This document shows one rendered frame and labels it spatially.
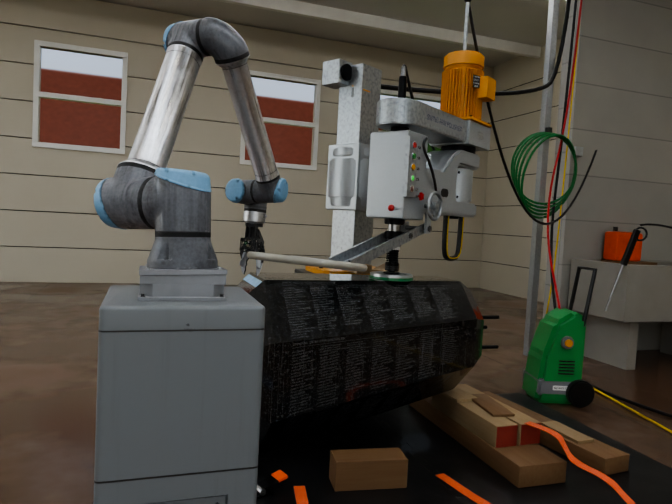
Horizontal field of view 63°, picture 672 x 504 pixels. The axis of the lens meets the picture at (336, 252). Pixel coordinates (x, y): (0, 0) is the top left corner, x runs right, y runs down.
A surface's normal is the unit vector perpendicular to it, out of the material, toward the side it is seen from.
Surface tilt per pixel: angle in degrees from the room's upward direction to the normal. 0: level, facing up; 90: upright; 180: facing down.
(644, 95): 90
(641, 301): 90
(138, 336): 90
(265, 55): 90
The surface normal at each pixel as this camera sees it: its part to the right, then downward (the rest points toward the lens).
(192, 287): 0.32, 0.07
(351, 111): -0.67, 0.00
